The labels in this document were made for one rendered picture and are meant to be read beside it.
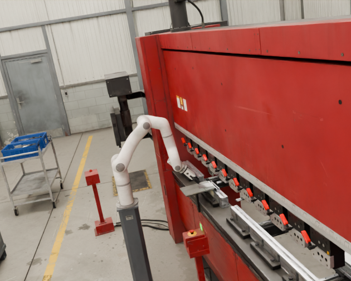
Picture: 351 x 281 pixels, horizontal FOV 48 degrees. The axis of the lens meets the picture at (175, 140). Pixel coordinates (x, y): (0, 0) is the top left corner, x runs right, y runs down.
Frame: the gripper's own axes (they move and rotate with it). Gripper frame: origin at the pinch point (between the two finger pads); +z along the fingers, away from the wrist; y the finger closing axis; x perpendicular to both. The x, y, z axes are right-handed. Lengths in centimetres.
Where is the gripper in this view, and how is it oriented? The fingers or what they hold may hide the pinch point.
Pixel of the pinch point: (197, 180)
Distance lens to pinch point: 339.6
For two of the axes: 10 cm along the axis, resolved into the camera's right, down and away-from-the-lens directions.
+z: 7.4, 6.1, 2.6
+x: -6.6, 7.4, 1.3
